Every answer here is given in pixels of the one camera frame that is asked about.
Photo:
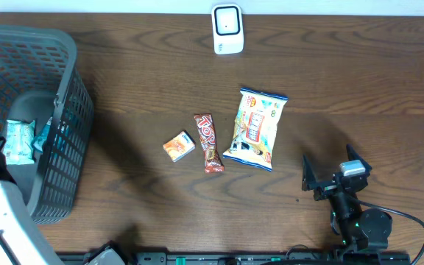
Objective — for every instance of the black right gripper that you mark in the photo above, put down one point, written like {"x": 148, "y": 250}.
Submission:
{"x": 309, "y": 179}

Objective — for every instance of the yellow snack chips bag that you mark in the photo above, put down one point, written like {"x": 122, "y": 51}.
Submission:
{"x": 255, "y": 128}

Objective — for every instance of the red Top chocolate bar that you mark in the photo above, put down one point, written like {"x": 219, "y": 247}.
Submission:
{"x": 207, "y": 136}

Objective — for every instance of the orange tissue pack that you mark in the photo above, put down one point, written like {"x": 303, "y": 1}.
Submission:
{"x": 179, "y": 146}

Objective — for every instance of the mint green wipes packet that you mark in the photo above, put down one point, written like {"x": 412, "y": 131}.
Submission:
{"x": 18, "y": 148}

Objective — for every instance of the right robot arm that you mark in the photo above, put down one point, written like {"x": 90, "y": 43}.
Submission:
{"x": 362, "y": 231}

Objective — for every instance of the white barcode scanner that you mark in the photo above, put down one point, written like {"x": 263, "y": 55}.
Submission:
{"x": 228, "y": 31}

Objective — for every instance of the blue mouthwash bottle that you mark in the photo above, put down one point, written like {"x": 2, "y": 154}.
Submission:
{"x": 40, "y": 139}

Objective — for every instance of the grey plastic shopping basket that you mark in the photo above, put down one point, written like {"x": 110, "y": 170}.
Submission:
{"x": 39, "y": 84}

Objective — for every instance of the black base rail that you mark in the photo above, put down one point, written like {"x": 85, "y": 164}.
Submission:
{"x": 294, "y": 257}

